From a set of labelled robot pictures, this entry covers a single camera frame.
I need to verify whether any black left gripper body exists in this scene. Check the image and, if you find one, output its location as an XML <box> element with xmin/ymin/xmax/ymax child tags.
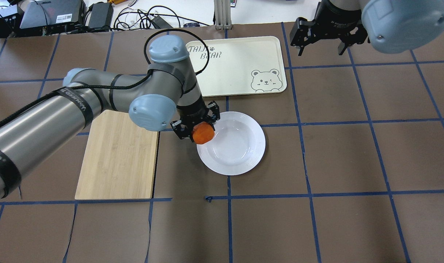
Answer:
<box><xmin>177</xmin><ymin>100</ymin><xmax>213</xmax><ymax>128</ymax></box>

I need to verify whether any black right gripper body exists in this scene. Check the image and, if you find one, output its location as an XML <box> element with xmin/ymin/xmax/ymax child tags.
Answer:
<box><xmin>290</xmin><ymin>0</ymin><xmax>368</xmax><ymax>48</ymax></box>

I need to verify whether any orange fruit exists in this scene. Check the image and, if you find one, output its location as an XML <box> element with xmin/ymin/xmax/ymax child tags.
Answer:
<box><xmin>191</xmin><ymin>122</ymin><xmax>215</xmax><ymax>145</ymax></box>

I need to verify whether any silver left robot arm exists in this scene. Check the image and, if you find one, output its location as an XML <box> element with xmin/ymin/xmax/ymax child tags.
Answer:
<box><xmin>0</xmin><ymin>30</ymin><xmax>220</xmax><ymax>200</ymax></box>

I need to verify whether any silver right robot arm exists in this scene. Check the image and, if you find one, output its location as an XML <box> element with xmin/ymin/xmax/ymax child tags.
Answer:
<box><xmin>289</xmin><ymin>0</ymin><xmax>444</xmax><ymax>56</ymax></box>

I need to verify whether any cream bear tray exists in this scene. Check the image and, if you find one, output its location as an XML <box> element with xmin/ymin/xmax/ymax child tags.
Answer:
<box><xmin>186</xmin><ymin>35</ymin><xmax>287</xmax><ymax>97</ymax></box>

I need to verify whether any white round plate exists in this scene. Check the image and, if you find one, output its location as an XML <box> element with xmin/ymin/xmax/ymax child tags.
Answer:
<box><xmin>197</xmin><ymin>111</ymin><xmax>266</xmax><ymax>176</ymax></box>

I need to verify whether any bamboo cutting board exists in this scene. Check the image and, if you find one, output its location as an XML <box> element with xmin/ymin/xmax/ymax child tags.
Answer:
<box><xmin>75</xmin><ymin>110</ymin><xmax>159</xmax><ymax>201</ymax></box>

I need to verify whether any black power adapter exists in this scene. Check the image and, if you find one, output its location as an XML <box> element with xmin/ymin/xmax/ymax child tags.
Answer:
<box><xmin>87</xmin><ymin>2</ymin><xmax>113</xmax><ymax>32</ymax></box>

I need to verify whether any grey electronics box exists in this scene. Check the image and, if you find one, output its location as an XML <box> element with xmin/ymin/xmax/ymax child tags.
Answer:
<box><xmin>17</xmin><ymin>0</ymin><xmax>86</xmax><ymax>37</ymax></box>

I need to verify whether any aluminium profile post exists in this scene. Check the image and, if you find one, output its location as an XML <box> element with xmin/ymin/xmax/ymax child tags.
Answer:
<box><xmin>214</xmin><ymin>0</ymin><xmax>232</xmax><ymax>30</ymax></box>

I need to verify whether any black cable bundle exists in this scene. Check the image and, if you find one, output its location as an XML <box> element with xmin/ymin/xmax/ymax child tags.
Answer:
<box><xmin>114</xmin><ymin>5</ymin><xmax>211</xmax><ymax>30</ymax></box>

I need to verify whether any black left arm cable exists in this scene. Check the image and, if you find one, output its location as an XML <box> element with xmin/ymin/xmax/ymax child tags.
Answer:
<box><xmin>0</xmin><ymin>28</ymin><xmax>210</xmax><ymax>132</ymax></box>

